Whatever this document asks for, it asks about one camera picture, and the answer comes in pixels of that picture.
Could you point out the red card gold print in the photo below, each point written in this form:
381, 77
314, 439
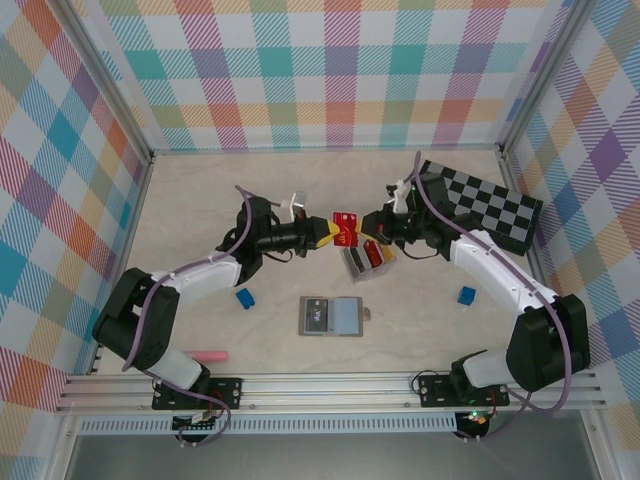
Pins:
346, 232

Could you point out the black card white print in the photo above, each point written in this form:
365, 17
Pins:
317, 316

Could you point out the grey card holder wallet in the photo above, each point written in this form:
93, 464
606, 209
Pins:
331, 317

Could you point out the light blue card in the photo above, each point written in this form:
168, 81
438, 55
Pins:
346, 316

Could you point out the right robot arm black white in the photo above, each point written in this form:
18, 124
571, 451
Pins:
550, 345

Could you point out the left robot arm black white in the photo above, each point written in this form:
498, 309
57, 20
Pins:
135, 320

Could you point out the beige gold card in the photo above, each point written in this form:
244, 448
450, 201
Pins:
383, 250

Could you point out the red card white print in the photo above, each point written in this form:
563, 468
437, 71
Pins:
372, 255

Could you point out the plain black card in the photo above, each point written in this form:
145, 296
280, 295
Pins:
356, 260

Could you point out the blue block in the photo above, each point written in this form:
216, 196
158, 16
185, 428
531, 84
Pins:
246, 298
466, 296

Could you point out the black grey folding chessboard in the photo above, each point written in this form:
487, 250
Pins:
500, 205

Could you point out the pink cylinder marker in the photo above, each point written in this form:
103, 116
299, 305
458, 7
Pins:
215, 355

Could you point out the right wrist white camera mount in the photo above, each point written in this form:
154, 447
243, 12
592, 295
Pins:
400, 197

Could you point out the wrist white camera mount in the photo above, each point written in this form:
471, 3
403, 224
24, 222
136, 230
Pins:
297, 201
400, 197

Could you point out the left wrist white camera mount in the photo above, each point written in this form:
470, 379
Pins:
297, 201

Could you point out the aluminium frame back bar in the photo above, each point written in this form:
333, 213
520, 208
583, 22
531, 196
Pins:
325, 150

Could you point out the aluminium mounting rail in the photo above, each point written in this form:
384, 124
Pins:
325, 387

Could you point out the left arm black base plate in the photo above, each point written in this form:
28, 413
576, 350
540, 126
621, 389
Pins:
227, 392

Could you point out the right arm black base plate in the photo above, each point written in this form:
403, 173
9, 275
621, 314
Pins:
435, 390

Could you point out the aluminium frame post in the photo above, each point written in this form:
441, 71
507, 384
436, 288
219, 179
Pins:
102, 75
544, 75

